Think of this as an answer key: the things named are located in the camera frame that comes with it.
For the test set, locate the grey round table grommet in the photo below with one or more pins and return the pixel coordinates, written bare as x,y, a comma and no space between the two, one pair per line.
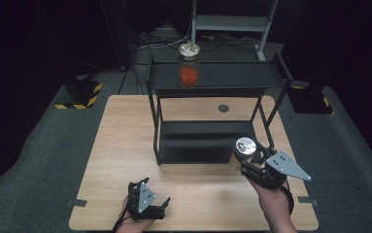
223,108

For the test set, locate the person's right hand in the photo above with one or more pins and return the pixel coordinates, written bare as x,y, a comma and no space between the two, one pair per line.
276,202

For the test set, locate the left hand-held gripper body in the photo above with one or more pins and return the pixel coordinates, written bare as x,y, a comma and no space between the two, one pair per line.
144,202

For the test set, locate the silver metal lid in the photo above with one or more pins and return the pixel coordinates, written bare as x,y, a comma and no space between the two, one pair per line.
245,147

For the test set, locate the black yellow striped stand base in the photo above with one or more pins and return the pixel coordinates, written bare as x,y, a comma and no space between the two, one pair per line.
310,98
81,93

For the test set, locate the grey tape strip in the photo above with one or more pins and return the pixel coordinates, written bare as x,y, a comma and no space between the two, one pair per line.
308,200
76,203

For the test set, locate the black metal shelf rack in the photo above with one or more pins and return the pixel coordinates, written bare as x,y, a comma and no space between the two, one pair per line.
212,76

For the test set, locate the person's left hand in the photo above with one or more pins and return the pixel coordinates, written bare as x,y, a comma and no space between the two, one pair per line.
131,225

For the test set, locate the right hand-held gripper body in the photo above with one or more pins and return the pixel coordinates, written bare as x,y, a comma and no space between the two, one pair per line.
285,166

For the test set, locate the glass jar with orange contents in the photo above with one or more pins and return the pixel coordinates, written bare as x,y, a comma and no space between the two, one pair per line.
188,76

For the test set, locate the grey metal stand frame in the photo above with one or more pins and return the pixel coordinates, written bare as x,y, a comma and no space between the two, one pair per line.
232,22

